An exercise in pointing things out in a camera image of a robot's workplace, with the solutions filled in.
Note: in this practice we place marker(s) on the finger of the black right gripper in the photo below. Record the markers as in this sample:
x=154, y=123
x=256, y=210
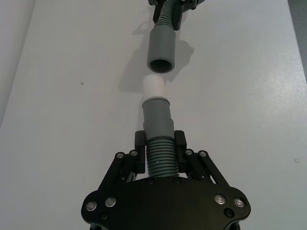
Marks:
x=177, y=16
x=157, y=13

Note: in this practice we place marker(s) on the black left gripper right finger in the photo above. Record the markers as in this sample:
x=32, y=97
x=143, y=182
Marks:
x=180, y=153

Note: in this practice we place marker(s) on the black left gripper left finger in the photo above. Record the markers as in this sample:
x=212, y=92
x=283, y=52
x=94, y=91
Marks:
x=140, y=153

